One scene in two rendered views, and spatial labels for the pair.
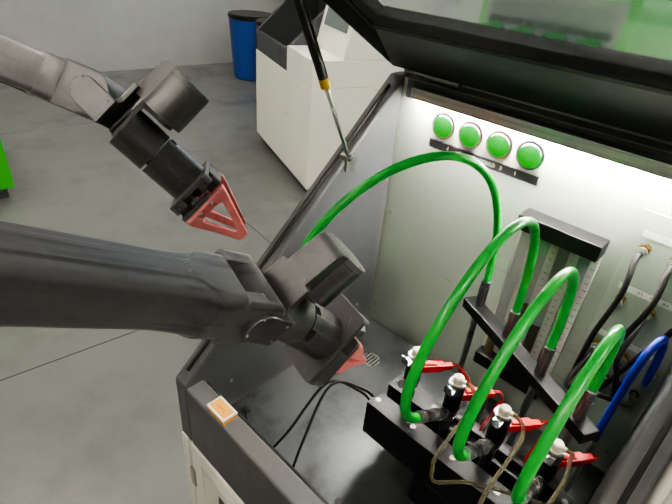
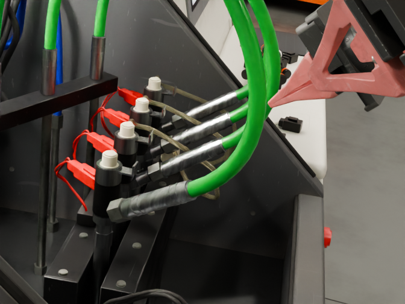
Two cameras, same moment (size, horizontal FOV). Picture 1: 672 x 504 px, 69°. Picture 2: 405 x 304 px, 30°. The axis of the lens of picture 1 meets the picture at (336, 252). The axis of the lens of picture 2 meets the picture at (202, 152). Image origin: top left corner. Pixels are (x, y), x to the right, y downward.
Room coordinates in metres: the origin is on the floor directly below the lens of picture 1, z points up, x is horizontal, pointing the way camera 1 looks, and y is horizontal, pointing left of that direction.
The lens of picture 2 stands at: (0.95, 0.47, 1.46)
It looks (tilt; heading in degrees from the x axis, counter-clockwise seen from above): 25 degrees down; 233
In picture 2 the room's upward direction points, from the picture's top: 8 degrees clockwise
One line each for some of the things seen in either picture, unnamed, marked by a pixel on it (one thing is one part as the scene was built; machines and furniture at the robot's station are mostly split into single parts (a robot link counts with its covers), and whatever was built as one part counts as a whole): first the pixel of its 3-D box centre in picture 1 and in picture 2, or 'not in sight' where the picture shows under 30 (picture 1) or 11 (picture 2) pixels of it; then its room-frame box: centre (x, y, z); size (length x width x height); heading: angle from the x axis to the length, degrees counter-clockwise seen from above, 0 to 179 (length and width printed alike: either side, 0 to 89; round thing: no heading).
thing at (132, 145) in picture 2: (441, 428); (128, 214); (0.54, -0.20, 1.00); 0.05 x 0.03 x 0.21; 138
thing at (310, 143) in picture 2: not in sight; (267, 85); (0.03, -0.57, 0.97); 0.70 x 0.22 x 0.03; 48
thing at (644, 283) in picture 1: (645, 311); not in sight; (0.64, -0.50, 1.20); 0.13 x 0.03 x 0.31; 48
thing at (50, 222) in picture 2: (574, 474); (54, 174); (0.53, -0.44, 0.93); 0.02 x 0.02 x 0.19; 48
